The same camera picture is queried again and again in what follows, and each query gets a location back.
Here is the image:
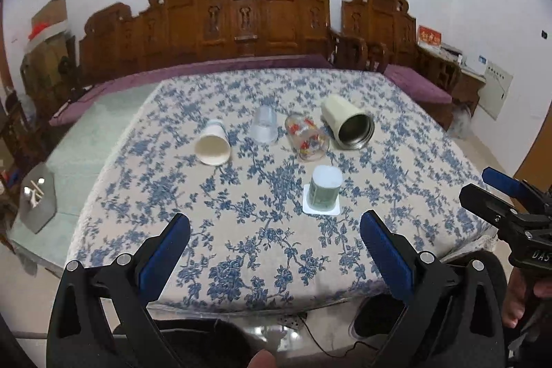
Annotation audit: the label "white wall panel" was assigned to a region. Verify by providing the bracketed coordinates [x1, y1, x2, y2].
[478, 61, 514, 121]

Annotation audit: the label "short purple seat cushion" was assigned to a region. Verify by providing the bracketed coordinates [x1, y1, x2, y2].
[383, 64, 453, 107]

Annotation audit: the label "printed glass cup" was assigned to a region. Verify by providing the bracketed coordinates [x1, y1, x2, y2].
[285, 113, 331, 162]

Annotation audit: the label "long purple seat cushion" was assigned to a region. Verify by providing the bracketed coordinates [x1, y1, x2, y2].
[49, 54, 334, 128]

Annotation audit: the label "person's right hand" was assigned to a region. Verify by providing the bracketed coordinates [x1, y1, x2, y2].
[502, 267, 552, 330]

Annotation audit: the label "person's left hand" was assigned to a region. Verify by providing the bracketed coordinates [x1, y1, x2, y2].
[244, 350, 277, 368]

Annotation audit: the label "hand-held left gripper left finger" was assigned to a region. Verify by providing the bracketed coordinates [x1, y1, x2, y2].
[47, 213, 191, 368]

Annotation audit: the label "white power strip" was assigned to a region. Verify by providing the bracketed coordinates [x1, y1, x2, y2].
[279, 314, 308, 331]

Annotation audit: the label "blue floral tablecloth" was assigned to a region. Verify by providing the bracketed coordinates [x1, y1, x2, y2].
[67, 68, 497, 314]

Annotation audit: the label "green square-rimmed plastic cup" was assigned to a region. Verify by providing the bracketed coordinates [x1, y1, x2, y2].
[302, 165, 344, 216]

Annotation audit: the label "clear plastic cup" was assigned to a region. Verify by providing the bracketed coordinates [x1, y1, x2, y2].
[248, 106, 278, 144]

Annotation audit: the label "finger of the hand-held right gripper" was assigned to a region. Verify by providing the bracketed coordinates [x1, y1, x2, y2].
[482, 167, 552, 210]
[459, 183, 524, 231]

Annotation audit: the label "white paper cup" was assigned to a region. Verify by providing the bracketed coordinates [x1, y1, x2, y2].
[194, 120, 232, 167]

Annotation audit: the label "carved wooden armchair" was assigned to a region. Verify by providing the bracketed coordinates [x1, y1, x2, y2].
[330, 0, 460, 124]

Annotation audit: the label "person's dark trousers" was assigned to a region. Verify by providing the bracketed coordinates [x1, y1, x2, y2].
[113, 251, 507, 368]

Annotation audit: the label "black cable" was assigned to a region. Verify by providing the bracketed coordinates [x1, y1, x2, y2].
[302, 311, 382, 353]

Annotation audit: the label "grey square tray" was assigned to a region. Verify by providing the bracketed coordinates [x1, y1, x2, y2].
[19, 162, 59, 235]

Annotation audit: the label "cardboard box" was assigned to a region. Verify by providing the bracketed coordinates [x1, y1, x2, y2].
[29, 0, 69, 42]

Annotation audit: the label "dark wooden cabinet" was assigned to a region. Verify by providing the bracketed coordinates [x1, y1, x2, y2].
[19, 29, 79, 125]

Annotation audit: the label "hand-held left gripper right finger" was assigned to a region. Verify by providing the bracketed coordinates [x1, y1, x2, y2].
[359, 210, 506, 368]

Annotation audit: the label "wooden side table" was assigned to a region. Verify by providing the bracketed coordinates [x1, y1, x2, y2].
[448, 66, 487, 115]

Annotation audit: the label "carved wooden bench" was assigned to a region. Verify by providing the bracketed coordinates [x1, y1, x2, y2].
[78, 0, 334, 86]

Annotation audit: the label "cream steel-lined mug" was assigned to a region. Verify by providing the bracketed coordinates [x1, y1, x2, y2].
[321, 94, 375, 151]

